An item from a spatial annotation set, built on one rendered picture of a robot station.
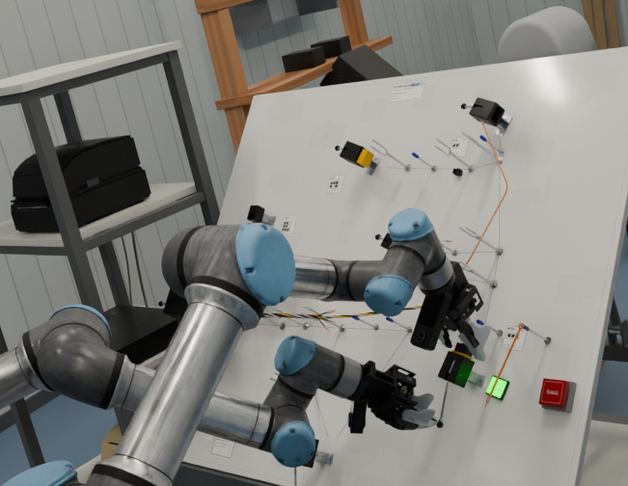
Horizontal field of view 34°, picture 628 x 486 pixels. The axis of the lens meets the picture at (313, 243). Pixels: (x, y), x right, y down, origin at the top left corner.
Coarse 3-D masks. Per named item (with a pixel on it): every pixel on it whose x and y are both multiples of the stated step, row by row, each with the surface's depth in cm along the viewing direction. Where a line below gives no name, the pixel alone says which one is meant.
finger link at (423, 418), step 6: (402, 414) 195; (408, 414) 194; (414, 414) 195; (420, 414) 195; (426, 414) 195; (432, 414) 195; (408, 420) 195; (414, 420) 196; (420, 420) 196; (426, 420) 196; (432, 420) 199; (420, 426) 196; (426, 426) 197
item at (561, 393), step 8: (544, 384) 191; (552, 384) 190; (560, 384) 189; (568, 384) 189; (544, 392) 191; (552, 392) 190; (560, 392) 189; (544, 400) 190; (552, 400) 189; (560, 400) 188
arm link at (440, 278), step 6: (444, 264) 186; (450, 264) 188; (438, 270) 185; (444, 270) 186; (450, 270) 187; (426, 276) 185; (432, 276) 185; (438, 276) 186; (444, 276) 186; (450, 276) 187; (420, 282) 187; (426, 282) 186; (432, 282) 186; (438, 282) 186; (444, 282) 187; (426, 288) 188; (432, 288) 187
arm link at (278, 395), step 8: (280, 384) 185; (272, 392) 186; (280, 392) 185; (288, 392) 184; (296, 392) 184; (264, 400) 188; (272, 400) 184; (280, 400) 183; (288, 400) 182; (296, 400) 184; (304, 400) 185; (304, 408) 184
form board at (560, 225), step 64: (512, 64) 229; (576, 64) 217; (256, 128) 281; (320, 128) 264; (384, 128) 248; (448, 128) 235; (512, 128) 222; (576, 128) 211; (256, 192) 272; (320, 192) 255; (384, 192) 241; (448, 192) 228; (512, 192) 216; (576, 192) 206; (320, 256) 247; (448, 256) 222; (512, 256) 210; (576, 256) 201; (384, 320) 227; (512, 320) 205; (576, 320) 196; (256, 384) 246; (512, 384) 200; (192, 448) 253; (256, 448) 239; (320, 448) 226; (384, 448) 215; (448, 448) 204; (512, 448) 195; (576, 448) 186
